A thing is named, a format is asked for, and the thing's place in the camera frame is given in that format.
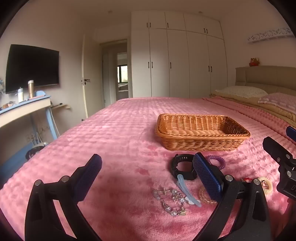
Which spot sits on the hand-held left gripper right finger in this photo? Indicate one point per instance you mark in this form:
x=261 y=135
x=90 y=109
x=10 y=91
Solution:
x=207 y=173

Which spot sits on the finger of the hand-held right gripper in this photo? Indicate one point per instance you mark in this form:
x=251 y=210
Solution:
x=274 y=147
x=291 y=133

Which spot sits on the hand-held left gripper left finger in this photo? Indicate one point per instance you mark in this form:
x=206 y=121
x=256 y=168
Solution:
x=89 y=173

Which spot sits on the black wrist watch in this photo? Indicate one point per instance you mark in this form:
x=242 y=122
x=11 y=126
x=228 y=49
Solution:
x=182 y=173

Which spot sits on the light blue hair clip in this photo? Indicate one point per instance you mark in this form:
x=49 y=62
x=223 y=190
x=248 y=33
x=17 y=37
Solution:
x=187 y=190

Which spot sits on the woven wicker basket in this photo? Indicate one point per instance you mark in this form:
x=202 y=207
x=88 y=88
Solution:
x=198 y=136

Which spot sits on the pink patterned pillow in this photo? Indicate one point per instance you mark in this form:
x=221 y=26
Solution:
x=279 y=100

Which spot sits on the pink plush blanket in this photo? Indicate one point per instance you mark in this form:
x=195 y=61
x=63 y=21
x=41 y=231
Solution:
x=111 y=139

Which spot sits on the beige duvet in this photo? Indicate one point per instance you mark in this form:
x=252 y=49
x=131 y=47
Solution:
x=259 y=103

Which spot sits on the dark round stand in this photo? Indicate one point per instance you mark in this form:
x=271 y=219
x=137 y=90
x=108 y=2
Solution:
x=34 y=150

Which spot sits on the beige padded headboard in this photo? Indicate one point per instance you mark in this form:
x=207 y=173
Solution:
x=263 y=76

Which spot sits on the white dotted pillow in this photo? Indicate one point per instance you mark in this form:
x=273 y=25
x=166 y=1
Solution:
x=240 y=91

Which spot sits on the white room door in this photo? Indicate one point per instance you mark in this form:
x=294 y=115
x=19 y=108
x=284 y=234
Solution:
x=84 y=97

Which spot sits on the orange plush toy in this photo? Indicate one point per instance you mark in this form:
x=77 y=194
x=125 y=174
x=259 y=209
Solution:
x=254 y=62

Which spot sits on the blue and white desk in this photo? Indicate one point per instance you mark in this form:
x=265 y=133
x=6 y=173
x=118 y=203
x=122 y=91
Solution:
x=25 y=109

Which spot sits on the gold thermos bottle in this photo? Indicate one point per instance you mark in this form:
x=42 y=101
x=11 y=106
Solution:
x=31 y=89

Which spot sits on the white water bottle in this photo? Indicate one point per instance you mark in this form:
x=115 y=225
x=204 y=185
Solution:
x=20 y=96

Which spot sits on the hallway window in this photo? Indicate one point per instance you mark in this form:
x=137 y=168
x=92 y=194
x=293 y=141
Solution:
x=122 y=74

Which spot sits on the white wardrobe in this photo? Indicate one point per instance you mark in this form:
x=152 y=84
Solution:
x=178 y=60

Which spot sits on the small wooden wall shelf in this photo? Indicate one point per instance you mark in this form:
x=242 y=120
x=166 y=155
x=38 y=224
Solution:
x=61 y=106

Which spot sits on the white ornate wall shelf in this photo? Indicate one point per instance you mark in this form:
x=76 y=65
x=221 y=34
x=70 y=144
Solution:
x=268 y=36

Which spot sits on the black wall television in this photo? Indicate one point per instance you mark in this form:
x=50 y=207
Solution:
x=32 y=67

